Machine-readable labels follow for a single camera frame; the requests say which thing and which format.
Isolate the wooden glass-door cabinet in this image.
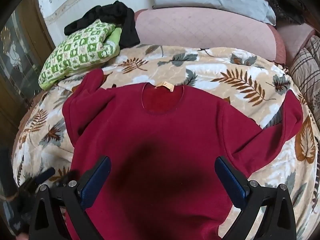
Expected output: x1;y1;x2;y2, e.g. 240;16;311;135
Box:
0;0;56;155

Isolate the pink quilted cushion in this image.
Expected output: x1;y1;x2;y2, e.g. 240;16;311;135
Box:
134;8;287;64

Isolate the leaf print blanket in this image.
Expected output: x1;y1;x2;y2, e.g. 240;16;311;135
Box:
11;44;320;240

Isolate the green checked pillow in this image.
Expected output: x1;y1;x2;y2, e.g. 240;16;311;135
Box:
38;19;123;90

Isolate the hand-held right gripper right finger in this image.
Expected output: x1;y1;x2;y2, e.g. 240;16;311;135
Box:
214;156;297;240

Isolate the pink sofa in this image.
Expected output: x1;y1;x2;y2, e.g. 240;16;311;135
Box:
276;21;317;67

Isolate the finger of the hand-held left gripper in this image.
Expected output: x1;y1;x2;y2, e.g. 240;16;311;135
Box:
34;167;56;184

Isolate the dark furry cloth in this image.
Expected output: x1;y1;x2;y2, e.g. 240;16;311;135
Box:
260;0;320;27

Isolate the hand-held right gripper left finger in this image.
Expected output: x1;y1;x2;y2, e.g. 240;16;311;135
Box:
29;156;112;240

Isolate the black garment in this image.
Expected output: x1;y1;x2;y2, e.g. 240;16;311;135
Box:
64;1;140;48

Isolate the dark red sweater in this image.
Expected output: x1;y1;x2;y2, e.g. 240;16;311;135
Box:
62;69;304;240

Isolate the brown striped quilted cloth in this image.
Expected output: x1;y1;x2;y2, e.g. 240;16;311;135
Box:
289;35;320;130

